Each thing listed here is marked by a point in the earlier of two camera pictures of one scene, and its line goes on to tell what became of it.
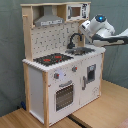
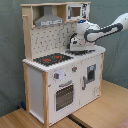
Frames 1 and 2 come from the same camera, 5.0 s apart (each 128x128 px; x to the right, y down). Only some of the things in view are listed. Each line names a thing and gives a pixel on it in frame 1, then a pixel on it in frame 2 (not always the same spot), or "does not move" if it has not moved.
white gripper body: (86, 28) to (80, 45)
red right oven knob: (74, 68) does not move
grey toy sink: (79, 51) does not move
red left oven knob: (56, 75) does not move
